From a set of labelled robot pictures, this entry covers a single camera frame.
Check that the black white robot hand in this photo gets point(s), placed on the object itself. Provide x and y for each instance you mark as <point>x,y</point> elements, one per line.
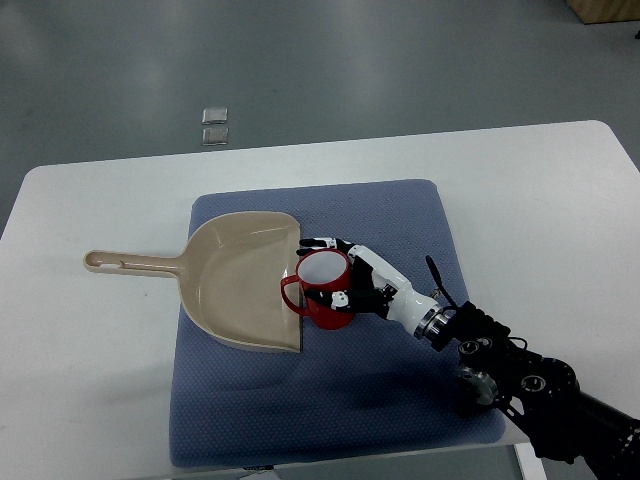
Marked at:
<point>378,287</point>

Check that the red cup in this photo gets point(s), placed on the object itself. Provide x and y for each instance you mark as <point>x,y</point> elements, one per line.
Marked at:
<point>313,290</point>

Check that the beige plastic dustpan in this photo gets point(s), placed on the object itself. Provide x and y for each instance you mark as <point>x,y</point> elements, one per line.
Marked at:
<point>229,276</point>

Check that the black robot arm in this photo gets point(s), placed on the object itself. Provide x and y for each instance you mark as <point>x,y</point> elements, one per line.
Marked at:
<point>540,395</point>

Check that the blue cushion mat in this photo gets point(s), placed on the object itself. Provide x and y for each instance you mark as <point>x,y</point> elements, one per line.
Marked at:
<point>367,388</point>

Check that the white table leg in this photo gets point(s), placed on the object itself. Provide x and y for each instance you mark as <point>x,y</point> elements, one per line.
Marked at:
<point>531,467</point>

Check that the upper metal floor plate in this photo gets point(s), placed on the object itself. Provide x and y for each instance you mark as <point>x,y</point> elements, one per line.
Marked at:
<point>214,115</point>

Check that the wooden box corner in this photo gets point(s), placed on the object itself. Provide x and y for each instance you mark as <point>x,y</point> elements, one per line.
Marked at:
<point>605,11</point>

